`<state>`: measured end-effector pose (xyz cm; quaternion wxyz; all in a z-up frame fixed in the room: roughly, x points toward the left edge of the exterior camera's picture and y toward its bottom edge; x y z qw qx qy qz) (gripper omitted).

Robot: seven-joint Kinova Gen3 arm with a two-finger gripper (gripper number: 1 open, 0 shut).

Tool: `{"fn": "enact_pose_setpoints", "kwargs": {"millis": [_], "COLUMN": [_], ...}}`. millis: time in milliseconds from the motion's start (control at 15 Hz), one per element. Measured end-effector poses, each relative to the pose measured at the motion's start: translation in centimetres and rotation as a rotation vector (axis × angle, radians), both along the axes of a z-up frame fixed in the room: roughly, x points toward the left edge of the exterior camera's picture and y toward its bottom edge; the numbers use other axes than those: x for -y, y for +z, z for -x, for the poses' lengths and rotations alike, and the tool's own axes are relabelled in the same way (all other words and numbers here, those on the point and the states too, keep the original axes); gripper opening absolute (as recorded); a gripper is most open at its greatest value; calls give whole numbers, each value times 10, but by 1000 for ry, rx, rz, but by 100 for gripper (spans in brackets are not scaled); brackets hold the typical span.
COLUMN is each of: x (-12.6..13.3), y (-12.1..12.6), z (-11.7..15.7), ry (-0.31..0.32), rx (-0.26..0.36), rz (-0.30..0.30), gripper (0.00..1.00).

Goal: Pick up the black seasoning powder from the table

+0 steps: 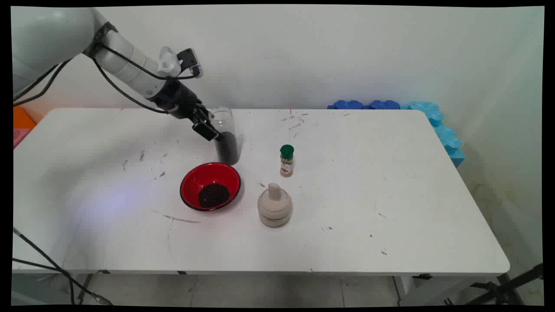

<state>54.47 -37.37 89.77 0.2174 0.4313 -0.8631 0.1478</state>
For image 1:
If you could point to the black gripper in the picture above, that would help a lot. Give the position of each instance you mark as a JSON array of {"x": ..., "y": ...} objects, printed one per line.
[{"x": 175, "y": 97}]

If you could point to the clear jar with black seeds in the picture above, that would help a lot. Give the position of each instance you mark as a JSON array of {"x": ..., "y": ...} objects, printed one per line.
[{"x": 227, "y": 149}]

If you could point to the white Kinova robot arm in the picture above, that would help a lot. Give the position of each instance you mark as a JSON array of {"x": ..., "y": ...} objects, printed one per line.
[{"x": 52, "y": 34}]

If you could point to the red bowl with black rim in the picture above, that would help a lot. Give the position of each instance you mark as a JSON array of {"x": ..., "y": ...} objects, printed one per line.
[{"x": 195, "y": 177}]

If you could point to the spice bottle with green cap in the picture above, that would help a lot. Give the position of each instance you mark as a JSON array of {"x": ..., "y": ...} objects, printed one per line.
[{"x": 286, "y": 162}]

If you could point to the beige lidded ceramic jar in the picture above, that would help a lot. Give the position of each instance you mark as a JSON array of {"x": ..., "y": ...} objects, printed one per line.
[{"x": 274, "y": 208}]

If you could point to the dark blue foam tile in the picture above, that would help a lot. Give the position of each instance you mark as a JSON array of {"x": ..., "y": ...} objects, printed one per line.
[
  {"x": 347, "y": 105},
  {"x": 383, "y": 105}
]

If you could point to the orange box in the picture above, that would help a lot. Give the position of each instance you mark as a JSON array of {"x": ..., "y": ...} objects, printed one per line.
[{"x": 21, "y": 119}]

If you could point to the pink box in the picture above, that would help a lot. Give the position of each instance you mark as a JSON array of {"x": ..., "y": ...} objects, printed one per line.
[{"x": 19, "y": 138}]

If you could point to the dark metal table leg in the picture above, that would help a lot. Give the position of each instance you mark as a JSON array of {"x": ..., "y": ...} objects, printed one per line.
[{"x": 85, "y": 288}]

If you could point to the light blue foam tile stack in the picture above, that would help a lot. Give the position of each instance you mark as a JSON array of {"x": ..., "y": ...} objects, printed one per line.
[{"x": 444, "y": 134}]

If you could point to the black tripod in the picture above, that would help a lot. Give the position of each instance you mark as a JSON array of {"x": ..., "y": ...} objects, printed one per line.
[{"x": 505, "y": 290}]

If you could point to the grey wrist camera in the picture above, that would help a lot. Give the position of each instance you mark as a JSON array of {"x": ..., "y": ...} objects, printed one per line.
[{"x": 187, "y": 58}]

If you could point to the black table hinge bracket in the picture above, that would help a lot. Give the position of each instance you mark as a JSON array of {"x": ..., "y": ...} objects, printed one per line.
[{"x": 422, "y": 276}]

